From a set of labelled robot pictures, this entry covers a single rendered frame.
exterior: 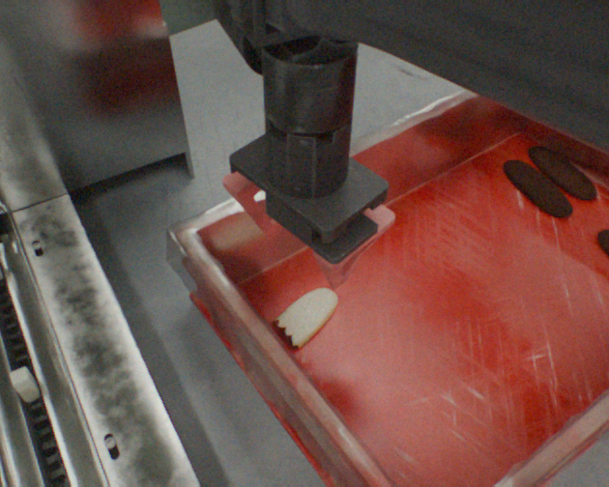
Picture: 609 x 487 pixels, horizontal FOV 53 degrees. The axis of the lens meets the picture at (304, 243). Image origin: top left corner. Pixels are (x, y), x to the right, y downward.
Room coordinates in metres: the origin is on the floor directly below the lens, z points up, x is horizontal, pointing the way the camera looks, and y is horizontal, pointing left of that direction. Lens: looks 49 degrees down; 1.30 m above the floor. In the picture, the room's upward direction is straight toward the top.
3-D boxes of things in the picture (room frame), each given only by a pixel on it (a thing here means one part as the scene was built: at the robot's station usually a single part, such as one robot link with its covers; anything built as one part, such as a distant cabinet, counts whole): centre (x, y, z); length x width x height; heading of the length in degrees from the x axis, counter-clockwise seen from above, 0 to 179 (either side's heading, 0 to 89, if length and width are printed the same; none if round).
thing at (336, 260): (0.31, -0.02, 0.95); 0.07 x 0.07 x 0.09; 45
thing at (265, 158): (0.32, 0.00, 1.02); 0.10 x 0.07 x 0.07; 45
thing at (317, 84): (0.33, 0.00, 1.08); 0.07 x 0.06 x 0.07; 25
